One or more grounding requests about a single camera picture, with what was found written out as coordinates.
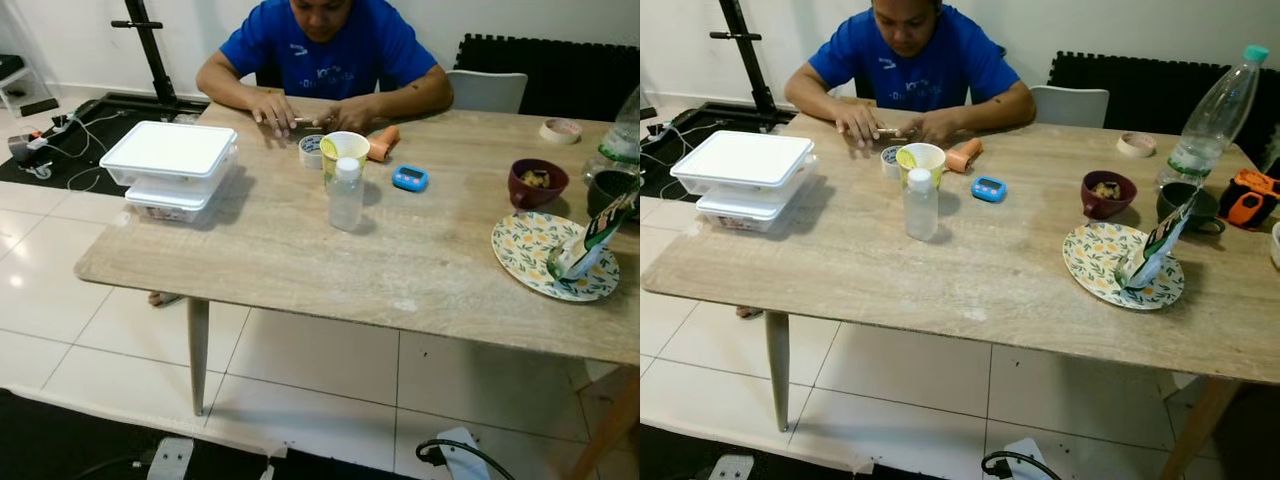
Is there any small bottle with orange cap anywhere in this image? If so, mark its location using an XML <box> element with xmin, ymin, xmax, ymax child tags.
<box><xmin>366</xmin><ymin>125</ymin><xmax>401</xmax><ymax>163</ymax></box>
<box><xmin>945</xmin><ymin>138</ymin><xmax>984</xmax><ymax>173</ymax></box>

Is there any clear bottle with white cap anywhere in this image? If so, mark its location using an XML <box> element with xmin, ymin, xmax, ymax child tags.
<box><xmin>328</xmin><ymin>157</ymin><xmax>365</xmax><ymax>233</ymax></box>
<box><xmin>904</xmin><ymin>168</ymin><xmax>940</xmax><ymax>242</ymax></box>

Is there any yellow noodle cup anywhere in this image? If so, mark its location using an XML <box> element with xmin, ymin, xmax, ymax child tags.
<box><xmin>896</xmin><ymin>143</ymin><xmax>947</xmax><ymax>191</ymax></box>
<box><xmin>320</xmin><ymin>131</ymin><xmax>371</xmax><ymax>187</ymax></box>

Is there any green and white pouch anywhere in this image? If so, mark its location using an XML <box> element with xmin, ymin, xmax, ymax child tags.
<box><xmin>1115</xmin><ymin>193</ymin><xmax>1198</xmax><ymax>291</ymax></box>
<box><xmin>546</xmin><ymin>190</ymin><xmax>637</xmax><ymax>286</ymax></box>

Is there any dark green mug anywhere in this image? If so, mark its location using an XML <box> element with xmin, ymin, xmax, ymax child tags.
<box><xmin>1157</xmin><ymin>181</ymin><xmax>1226</xmax><ymax>236</ymax></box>
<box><xmin>586</xmin><ymin>170</ymin><xmax>641</xmax><ymax>221</ymax></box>

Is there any black floor mat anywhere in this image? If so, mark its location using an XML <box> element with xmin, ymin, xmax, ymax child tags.
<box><xmin>0</xmin><ymin>95</ymin><xmax>206</xmax><ymax>196</ymax></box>
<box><xmin>640</xmin><ymin>100</ymin><xmax>791</xmax><ymax>201</ymax></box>

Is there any small white lidded container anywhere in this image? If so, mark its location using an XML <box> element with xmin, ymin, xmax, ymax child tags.
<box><xmin>695</xmin><ymin>186</ymin><xmax>798</xmax><ymax>233</ymax></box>
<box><xmin>125</xmin><ymin>180</ymin><xmax>219</xmax><ymax>224</ymax></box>

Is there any tall clear plastic bottle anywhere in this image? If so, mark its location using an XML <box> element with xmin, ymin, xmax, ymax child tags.
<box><xmin>583</xmin><ymin>85</ymin><xmax>641</xmax><ymax>186</ymax></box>
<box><xmin>1157</xmin><ymin>45</ymin><xmax>1269</xmax><ymax>191</ymax></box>

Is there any floral round plate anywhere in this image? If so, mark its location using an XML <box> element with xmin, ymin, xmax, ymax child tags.
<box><xmin>1063</xmin><ymin>222</ymin><xmax>1185</xmax><ymax>311</ymax></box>
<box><xmin>491</xmin><ymin>211</ymin><xmax>622</xmax><ymax>302</ymax></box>

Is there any large white lidded container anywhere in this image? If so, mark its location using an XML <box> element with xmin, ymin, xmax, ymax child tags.
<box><xmin>100</xmin><ymin>121</ymin><xmax>239</xmax><ymax>191</ymax></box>
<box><xmin>670</xmin><ymin>130</ymin><xmax>816</xmax><ymax>197</ymax></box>

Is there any black foam mat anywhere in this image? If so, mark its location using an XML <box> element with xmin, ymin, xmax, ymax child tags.
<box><xmin>1047</xmin><ymin>50</ymin><xmax>1280</xmax><ymax>166</ymax></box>
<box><xmin>455</xmin><ymin>33</ymin><xmax>641</xmax><ymax>123</ymax></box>

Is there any grey chair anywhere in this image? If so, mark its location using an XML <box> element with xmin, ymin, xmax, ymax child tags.
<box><xmin>446</xmin><ymin>70</ymin><xmax>529</xmax><ymax>114</ymax></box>
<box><xmin>1030</xmin><ymin>85</ymin><xmax>1110</xmax><ymax>129</ymax></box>

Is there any black metal stand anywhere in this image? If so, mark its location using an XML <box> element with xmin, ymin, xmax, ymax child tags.
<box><xmin>690</xmin><ymin>0</ymin><xmax>801</xmax><ymax>119</ymax></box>
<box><xmin>88</xmin><ymin>0</ymin><xmax>209</xmax><ymax>119</ymax></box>

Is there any dark floor carpet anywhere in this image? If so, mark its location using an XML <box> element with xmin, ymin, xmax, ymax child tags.
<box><xmin>640</xmin><ymin>420</ymin><xmax>991</xmax><ymax>480</ymax></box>
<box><xmin>0</xmin><ymin>388</ymin><xmax>426</xmax><ymax>480</ymax></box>

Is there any light wooden dining table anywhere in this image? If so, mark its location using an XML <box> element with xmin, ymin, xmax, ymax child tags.
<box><xmin>640</xmin><ymin>100</ymin><xmax>1280</xmax><ymax>480</ymax></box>
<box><xmin>75</xmin><ymin>95</ymin><xmax>641</xmax><ymax>480</ymax></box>

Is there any orange and black tape measure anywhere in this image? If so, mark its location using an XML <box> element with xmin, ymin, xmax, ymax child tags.
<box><xmin>1220</xmin><ymin>168</ymin><xmax>1280</xmax><ymax>229</ymax></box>

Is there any white shelf rack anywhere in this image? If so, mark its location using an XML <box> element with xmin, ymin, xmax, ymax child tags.
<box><xmin>0</xmin><ymin>55</ymin><xmax>56</xmax><ymax>113</ymax></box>

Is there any white power strip with cables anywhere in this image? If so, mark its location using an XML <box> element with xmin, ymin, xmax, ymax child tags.
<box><xmin>8</xmin><ymin>110</ymin><xmax>111</xmax><ymax>191</ymax></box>
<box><xmin>640</xmin><ymin>118</ymin><xmax>701</xmax><ymax>186</ymax></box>

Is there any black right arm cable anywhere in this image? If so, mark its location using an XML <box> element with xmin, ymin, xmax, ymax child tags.
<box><xmin>982</xmin><ymin>450</ymin><xmax>1063</xmax><ymax>480</ymax></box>
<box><xmin>416</xmin><ymin>438</ymin><xmax>516</xmax><ymax>480</ymax></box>

